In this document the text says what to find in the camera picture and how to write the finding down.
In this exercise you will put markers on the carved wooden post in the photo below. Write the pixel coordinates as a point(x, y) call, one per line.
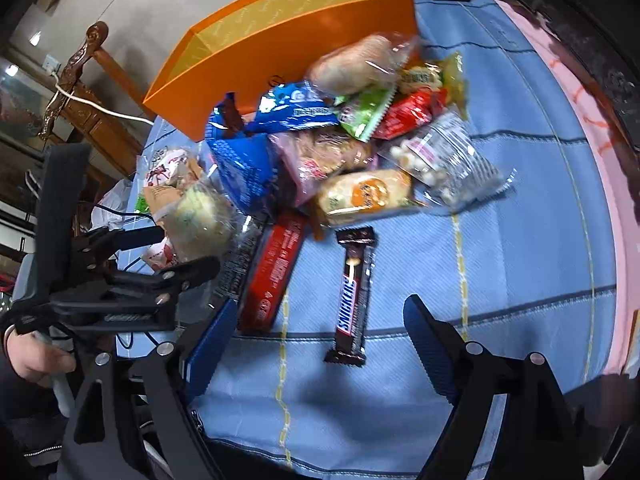
point(70, 75)

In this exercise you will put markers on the wooden furniture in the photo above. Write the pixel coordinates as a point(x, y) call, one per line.
point(100, 127)

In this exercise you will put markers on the clear packet of round biscuits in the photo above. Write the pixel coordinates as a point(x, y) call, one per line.
point(440, 165)

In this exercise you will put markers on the orange cardboard box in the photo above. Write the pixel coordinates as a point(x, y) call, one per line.
point(300, 35)

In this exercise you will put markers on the black fuzzy blanket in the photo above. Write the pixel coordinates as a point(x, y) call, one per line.
point(575, 10)

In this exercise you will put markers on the brown chocolate bar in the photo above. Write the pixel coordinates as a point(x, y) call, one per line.
point(352, 295)

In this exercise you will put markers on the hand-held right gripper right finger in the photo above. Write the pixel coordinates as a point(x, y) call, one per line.
point(430, 345)

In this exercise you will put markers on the green triangular snack packet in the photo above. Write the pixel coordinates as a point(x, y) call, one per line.
point(365, 110)

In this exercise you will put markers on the yellow-green snack packet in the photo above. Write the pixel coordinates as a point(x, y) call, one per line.
point(422, 77)

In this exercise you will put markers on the small green snack packet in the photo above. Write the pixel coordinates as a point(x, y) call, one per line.
point(141, 203)

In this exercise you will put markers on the black wrapper snack bar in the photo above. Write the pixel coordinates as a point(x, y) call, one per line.
point(240, 260)

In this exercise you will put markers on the small brown snack bar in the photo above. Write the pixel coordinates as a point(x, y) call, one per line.
point(231, 112)

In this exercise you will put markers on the blue cookie packet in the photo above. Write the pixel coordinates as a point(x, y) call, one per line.
point(290, 107)

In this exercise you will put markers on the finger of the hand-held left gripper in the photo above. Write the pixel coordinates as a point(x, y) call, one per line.
point(195, 269)
point(142, 237)

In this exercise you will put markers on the large blue snack packet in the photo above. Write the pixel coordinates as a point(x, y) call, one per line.
point(240, 170)

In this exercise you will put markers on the clear packet of brown bread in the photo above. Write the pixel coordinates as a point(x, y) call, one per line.
point(350, 65)

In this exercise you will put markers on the person's left hand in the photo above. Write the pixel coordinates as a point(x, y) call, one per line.
point(32, 360)

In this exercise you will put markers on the white packet with red print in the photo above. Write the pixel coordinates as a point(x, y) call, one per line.
point(160, 167)

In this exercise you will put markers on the clear packet of pale bread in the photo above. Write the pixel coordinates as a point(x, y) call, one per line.
point(200, 220)

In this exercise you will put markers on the red chocolate bar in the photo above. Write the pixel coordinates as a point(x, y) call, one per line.
point(272, 270)

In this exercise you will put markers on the white wall socket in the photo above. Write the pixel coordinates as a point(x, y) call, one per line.
point(50, 63)

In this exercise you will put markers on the rice cake packet orange label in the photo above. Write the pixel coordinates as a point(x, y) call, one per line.
point(365, 195)

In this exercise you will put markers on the pink cracker packet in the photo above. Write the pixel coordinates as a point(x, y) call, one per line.
point(320, 157)

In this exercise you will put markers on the red and white snack packet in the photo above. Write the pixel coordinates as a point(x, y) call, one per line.
point(160, 257)

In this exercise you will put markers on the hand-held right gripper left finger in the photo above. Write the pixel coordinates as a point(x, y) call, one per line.
point(215, 345)

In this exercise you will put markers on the white plastic bag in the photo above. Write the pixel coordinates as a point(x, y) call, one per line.
point(110, 205)

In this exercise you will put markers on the pink sheet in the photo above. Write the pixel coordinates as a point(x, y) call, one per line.
point(575, 110)

